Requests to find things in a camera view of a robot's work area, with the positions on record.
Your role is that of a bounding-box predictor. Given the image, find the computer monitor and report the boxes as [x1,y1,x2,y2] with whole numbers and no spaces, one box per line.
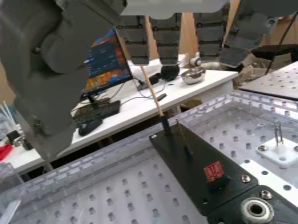
[79,28,134,101]

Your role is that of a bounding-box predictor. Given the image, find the black headphones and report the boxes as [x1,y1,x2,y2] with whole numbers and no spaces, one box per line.
[147,64,181,86]

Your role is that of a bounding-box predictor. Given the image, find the metal bearing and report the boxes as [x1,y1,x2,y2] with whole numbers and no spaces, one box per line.
[239,196,276,224]

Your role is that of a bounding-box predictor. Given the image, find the clear box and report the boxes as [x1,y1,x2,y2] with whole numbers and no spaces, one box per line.
[0,89,298,224]

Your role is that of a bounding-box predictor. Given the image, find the metal bowl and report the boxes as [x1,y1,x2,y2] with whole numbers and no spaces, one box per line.
[179,66,207,85]

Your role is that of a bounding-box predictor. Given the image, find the thin stick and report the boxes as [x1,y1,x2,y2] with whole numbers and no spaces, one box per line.
[138,64,166,118]

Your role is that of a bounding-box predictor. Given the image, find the black keyboard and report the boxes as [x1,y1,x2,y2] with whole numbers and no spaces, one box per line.
[71,99,122,127]

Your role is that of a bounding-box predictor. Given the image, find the black plate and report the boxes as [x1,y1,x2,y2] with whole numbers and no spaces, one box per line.
[149,124,298,224]

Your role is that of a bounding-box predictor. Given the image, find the white desk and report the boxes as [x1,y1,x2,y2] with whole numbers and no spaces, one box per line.
[0,68,239,176]

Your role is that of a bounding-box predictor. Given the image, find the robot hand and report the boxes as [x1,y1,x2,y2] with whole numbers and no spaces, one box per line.
[0,0,298,161]

